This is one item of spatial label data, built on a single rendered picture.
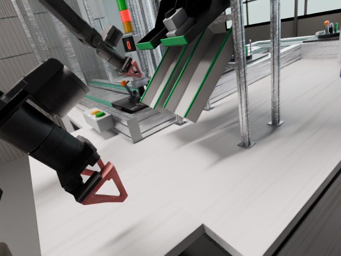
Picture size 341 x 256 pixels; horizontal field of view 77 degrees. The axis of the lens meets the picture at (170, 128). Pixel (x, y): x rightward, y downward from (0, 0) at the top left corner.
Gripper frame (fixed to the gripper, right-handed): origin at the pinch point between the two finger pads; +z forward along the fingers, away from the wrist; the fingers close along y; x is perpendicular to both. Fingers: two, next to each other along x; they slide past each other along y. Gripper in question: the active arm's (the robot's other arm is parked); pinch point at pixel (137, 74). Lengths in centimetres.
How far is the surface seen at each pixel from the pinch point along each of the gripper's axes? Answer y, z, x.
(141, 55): 17.3, 4.5, -15.0
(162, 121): -16.6, 11.7, 14.4
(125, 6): 16.1, -14.9, -28.1
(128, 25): 16.4, -9.1, -22.2
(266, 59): -17, 59, -49
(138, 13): 78, 11, -62
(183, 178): -49, 3, 29
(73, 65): 105, -6, -4
